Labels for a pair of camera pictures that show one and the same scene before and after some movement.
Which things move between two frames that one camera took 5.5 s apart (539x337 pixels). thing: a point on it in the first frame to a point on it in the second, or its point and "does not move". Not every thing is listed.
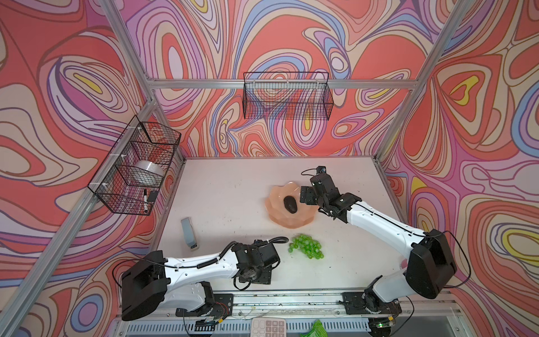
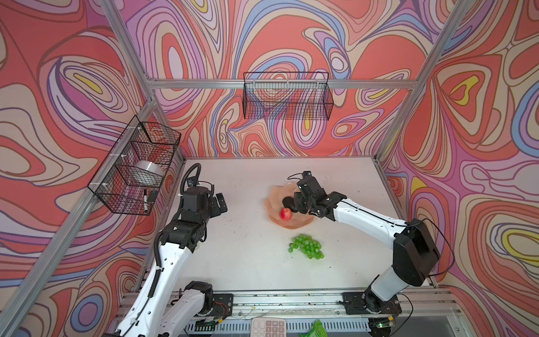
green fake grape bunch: (311, 248) does not move
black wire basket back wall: (287, 96) does not move
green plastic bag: (317, 331) does not move
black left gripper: (266, 279) to (215, 209)
